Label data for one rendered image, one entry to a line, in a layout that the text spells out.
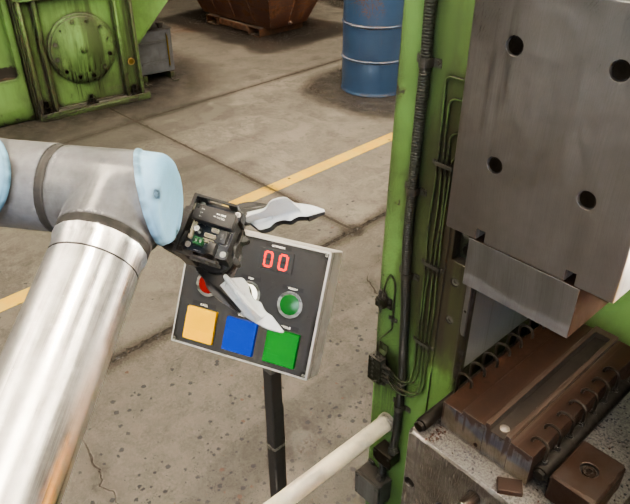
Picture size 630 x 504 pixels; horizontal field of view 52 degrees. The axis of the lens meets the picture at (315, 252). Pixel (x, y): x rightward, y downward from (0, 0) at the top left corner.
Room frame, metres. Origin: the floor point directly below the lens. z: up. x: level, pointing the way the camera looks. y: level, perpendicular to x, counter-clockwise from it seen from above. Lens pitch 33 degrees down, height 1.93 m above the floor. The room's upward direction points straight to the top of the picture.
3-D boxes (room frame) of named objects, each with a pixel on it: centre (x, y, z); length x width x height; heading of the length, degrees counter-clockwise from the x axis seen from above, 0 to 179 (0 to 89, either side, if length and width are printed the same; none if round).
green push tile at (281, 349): (1.04, 0.07, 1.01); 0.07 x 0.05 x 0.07; 67
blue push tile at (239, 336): (1.08, 0.16, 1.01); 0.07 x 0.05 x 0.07; 67
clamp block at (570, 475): (0.75, -0.49, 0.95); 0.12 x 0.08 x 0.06; 132
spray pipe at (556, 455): (0.87, -0.53, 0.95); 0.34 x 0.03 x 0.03; 132
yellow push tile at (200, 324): (1.12, 0.26, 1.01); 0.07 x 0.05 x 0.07; 67
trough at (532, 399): (0.96, -0.50, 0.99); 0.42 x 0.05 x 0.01; 132
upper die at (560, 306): (0.98, -0.48, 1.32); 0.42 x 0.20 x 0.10; 132
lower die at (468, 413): (0.98, -0.48, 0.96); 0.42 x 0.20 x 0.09; 132
